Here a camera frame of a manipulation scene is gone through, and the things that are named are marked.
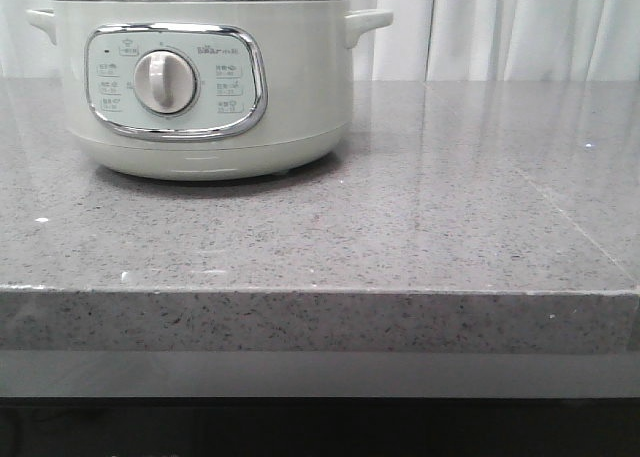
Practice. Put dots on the pale green electric pot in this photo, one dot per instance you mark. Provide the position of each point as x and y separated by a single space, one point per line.
274 82

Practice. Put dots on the beige pot control knob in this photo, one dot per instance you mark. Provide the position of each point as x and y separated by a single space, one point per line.
164 82

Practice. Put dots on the white curtain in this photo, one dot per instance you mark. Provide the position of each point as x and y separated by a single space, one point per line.
502 40

